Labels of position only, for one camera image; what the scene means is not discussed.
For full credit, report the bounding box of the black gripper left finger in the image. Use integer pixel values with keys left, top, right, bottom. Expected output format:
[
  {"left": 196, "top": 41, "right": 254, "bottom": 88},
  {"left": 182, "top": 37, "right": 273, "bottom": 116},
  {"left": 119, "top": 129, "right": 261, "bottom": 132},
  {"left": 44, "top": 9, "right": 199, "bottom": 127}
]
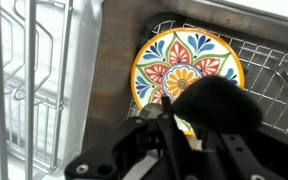
[{"left": 63, "top": 96, "right": 192, "bottom": 180}]

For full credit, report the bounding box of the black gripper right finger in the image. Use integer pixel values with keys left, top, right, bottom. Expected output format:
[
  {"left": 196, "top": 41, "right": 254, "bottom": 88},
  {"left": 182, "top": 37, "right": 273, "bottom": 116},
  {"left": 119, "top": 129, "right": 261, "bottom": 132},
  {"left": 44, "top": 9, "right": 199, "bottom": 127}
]
[{"left": 171, "top": 75, "right": 288, "bottom": 180}]

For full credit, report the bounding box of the colourful painted ceramic plate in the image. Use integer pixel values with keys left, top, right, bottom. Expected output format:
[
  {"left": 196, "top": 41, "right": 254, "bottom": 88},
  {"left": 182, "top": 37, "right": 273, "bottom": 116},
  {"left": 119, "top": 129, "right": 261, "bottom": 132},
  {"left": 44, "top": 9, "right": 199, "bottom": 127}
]
[{"left": 130, "top": 27, "right": 246, "bottom": 136}]

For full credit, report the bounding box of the stainless steel sink basin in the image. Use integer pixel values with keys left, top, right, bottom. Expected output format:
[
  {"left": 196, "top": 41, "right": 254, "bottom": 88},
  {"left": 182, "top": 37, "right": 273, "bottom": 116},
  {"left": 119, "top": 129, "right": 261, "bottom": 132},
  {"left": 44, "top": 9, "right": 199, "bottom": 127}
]
[{"left": 80, "top": 0, "right": 288, "bottom": 158}]

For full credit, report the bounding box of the wire sink bottom grid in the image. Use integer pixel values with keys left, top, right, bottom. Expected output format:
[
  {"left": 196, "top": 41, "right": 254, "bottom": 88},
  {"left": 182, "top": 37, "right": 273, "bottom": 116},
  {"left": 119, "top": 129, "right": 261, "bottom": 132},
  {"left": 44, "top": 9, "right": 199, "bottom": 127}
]
[{"left": 126, "top": 19, "right": 288, "bottom": 142}]

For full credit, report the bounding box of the metal wire plate rack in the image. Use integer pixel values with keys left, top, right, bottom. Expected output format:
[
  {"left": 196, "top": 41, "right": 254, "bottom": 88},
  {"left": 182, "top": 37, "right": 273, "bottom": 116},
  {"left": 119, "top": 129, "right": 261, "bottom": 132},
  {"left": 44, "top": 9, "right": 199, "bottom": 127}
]
[{"left": 0, "top": 0, "right": 104, "bottom": 180}]

